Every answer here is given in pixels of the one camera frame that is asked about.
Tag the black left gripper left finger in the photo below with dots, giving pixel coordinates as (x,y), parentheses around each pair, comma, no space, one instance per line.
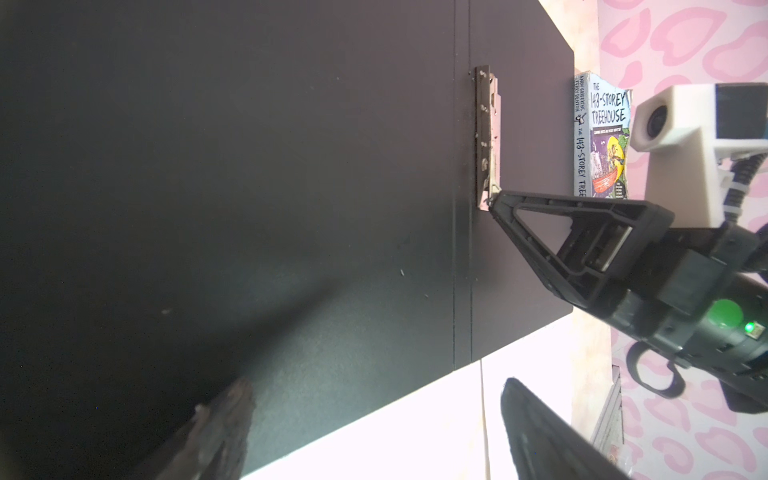
(211,445)

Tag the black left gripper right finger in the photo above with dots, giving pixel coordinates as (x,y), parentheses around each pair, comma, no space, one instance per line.
(543,446)

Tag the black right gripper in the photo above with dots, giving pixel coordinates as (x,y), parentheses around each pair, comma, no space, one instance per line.
(690,298)

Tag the printed paper sheet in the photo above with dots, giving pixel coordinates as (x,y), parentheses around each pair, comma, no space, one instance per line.
(449,429)

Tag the teal folder with black inside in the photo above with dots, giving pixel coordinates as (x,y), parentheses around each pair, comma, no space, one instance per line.
(197,191)

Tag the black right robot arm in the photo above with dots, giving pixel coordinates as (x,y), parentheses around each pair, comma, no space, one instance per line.
(695,296)

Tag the treehouse storey book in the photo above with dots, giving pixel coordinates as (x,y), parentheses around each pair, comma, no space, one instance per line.
(601,137)

